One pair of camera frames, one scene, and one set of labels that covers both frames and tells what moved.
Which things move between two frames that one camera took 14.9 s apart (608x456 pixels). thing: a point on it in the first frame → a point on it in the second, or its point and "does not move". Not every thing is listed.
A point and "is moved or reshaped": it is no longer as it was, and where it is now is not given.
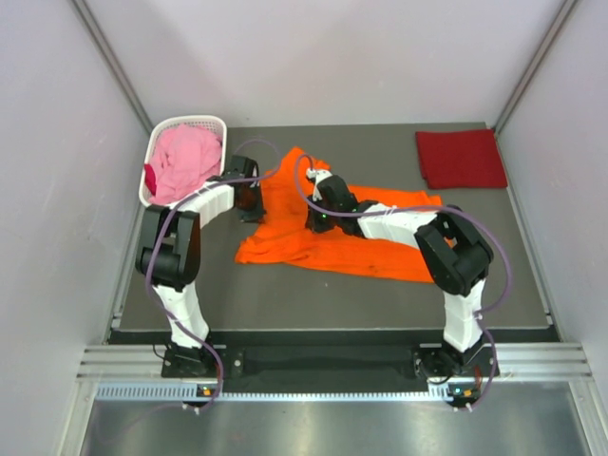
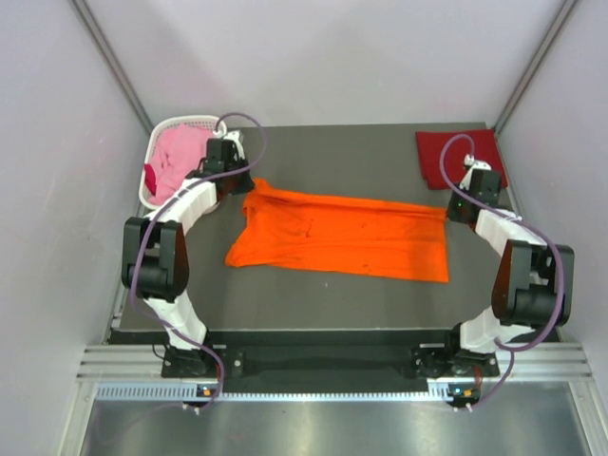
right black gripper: [313, 223] → [452, 215]
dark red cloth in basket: [150, 178] does not move
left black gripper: [257, 213] → [246, 185]
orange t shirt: [282, 237] is moved or reshaped
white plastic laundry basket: [216, 123] does not move
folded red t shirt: [461, 160] does not move
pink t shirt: [184, 158] does not move
